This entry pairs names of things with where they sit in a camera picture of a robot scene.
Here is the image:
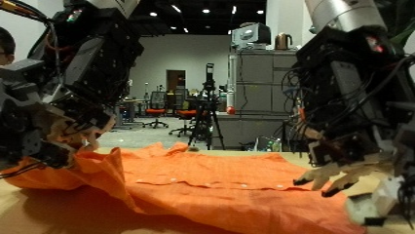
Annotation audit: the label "copper kettle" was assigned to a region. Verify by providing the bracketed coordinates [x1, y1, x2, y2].
[274, 32, 294, 51]

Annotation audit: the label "wooden workshop desk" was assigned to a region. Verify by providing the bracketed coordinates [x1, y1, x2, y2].
[113, 98, 147, 127]

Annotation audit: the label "green plastic bottles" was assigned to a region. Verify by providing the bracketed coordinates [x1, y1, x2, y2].
[258, 136, 285, 153]

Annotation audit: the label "orange seat office chair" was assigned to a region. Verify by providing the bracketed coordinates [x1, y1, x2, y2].
[141, 91, 170, 130]
[169, 89, 200, 137]

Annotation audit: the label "green leafy plant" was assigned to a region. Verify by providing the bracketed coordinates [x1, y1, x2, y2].
[378, 0, 415, 48]

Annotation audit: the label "grey boxy machine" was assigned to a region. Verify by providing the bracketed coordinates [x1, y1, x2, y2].
[232, 22, 273, 51]

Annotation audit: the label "brown door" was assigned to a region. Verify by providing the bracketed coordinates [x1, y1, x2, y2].
[167, 69, 186, 96]

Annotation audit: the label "tall grey metal cabinet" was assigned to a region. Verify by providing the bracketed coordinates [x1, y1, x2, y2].
[234, 49, 301, 115]

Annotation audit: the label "black camera tripod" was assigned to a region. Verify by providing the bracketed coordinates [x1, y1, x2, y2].
[186, 62, 228, 151]

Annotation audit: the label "person in black t-shirt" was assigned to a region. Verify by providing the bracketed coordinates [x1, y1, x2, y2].
[0, 26, 19, 66]

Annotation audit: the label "orange button-up shirt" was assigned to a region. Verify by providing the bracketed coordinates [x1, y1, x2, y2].
[0, 141, 369, 234]

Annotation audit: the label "low grey cabinet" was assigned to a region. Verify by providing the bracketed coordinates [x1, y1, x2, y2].
[214, 112, 290, 151]

